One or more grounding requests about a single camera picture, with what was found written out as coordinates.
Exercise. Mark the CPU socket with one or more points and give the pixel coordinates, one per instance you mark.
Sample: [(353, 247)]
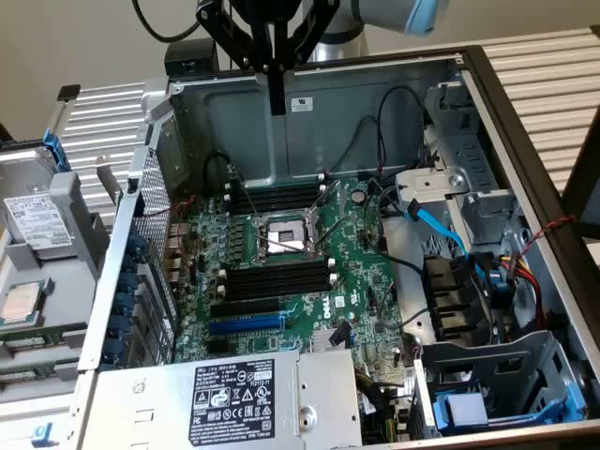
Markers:
[(286, 234)]

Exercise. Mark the grey parts rack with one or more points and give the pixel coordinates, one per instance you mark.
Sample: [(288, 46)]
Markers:
[(70, 220)]

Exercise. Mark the black SATA plug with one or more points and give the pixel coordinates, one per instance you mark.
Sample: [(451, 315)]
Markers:
[(340, 335)]

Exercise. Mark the silver metal bar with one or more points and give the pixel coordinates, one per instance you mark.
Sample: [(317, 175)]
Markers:
[(60, 117)]

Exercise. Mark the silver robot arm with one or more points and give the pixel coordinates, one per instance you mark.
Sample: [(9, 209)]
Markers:
[(356, 19)]

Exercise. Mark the blue expansion slot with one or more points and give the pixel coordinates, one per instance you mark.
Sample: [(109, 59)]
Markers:
[(244, 325)]

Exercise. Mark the dark brown panel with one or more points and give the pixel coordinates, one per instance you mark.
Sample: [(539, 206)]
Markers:
[(586, 187)]

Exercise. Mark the silver power supply unit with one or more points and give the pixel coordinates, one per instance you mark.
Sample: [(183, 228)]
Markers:
[(140, 408)]

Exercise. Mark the green RAM stick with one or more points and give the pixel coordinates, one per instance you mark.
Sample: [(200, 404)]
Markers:
[(28, 342), (23, 375)]

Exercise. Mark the black clamp block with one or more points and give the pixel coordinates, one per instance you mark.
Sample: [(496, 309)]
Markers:
[(69, 92)]

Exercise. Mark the silver locking lever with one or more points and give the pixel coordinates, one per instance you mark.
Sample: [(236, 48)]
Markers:
[(283, 242), (248, 197)]

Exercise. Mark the open PC case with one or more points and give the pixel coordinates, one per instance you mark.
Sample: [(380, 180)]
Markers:
[(356, 94)]

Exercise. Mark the silver heat sink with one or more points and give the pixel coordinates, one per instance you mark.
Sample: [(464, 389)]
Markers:
[(321, 342)]

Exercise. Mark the blue caddy rail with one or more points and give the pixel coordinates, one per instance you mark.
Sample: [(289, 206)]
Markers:
[(55, 150)]

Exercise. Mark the silver drive cage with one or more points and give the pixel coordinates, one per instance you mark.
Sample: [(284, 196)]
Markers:
[(469, 154)]

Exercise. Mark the metal network port block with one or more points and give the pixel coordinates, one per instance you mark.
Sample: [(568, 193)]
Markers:
[(178, 236)]

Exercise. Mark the coin battery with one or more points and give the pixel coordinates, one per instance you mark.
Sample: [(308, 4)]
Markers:
[(359, 195)]

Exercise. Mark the blue plastic clip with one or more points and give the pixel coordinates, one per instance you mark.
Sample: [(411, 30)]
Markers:
[(43, 433)]

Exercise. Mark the green motherboard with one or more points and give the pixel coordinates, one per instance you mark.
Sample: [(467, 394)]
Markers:
[(356, 262)]

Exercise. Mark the blue disk tray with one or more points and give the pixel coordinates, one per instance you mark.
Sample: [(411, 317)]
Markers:
[(464, 408)]

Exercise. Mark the silver CPU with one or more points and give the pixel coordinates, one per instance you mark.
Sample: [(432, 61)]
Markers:
[(21, 304)]

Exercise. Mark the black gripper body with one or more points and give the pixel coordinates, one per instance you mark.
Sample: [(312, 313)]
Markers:
[(262, 9)]

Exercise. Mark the silver bracket plate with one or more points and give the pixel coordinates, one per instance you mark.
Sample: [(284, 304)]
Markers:
[(422, 180)]

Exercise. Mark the metal USB port block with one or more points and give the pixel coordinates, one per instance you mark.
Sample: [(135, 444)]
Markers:
[(173, 267)]

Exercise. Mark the black box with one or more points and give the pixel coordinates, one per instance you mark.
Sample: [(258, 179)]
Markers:
[(187, 54)]

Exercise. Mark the silver disk bay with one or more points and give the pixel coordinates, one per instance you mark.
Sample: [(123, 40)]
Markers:
[(515, 356)]

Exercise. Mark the blue retainer clip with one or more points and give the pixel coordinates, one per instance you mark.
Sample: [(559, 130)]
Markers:
[(129, 281), (114, 350), (125, 303), (137, 244), (120, 325)]

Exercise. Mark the black plastic shroud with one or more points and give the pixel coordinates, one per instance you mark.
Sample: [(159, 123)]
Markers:
[(445, 286)]

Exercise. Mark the silver slot bracket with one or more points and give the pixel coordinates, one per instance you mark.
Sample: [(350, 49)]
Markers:
[(109, 180)]

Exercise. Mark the short black expansion slot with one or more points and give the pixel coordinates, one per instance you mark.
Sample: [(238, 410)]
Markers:
[(218, 347)]

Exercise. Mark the silver hard disk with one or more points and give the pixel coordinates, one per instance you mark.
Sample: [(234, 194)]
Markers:
[(37, 220)]

